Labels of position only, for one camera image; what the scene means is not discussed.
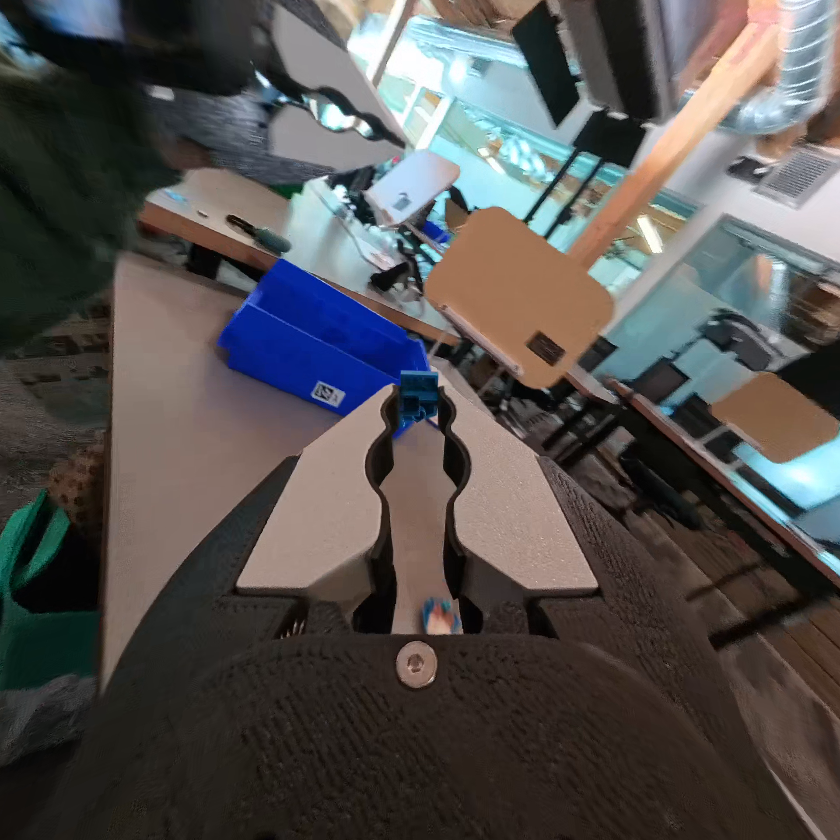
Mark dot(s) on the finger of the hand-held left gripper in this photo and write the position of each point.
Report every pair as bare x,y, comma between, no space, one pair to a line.
328,65
308,141

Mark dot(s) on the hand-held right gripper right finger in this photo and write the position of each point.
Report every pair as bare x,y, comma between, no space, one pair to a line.
518,525

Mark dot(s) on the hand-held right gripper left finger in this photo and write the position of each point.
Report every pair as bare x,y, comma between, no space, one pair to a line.
315,518

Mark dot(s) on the blue lego piece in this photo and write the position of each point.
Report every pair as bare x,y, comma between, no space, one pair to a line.
415,394

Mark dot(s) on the multicoloured lego assembly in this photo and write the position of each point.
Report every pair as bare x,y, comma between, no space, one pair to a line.
439,618

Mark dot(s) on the person's left hand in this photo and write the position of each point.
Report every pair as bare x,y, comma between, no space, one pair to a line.
243,131

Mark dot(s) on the wooden edged table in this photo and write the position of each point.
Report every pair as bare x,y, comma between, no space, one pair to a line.
223,197

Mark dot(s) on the blue plastic bin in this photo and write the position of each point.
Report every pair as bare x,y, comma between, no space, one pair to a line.
308,334

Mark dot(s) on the black monitor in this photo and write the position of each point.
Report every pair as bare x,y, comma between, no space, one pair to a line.
548,59

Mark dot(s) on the long background table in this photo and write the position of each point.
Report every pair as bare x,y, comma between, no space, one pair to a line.
741,485

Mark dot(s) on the green fabric bag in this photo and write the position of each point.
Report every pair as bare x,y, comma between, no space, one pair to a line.
33,623

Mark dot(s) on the wooden beam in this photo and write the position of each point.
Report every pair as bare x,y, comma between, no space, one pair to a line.
669,144

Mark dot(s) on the wall air vent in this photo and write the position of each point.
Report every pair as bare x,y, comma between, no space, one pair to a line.
797,176

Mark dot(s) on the silver ventilation duct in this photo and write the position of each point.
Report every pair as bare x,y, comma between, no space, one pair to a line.
787,72

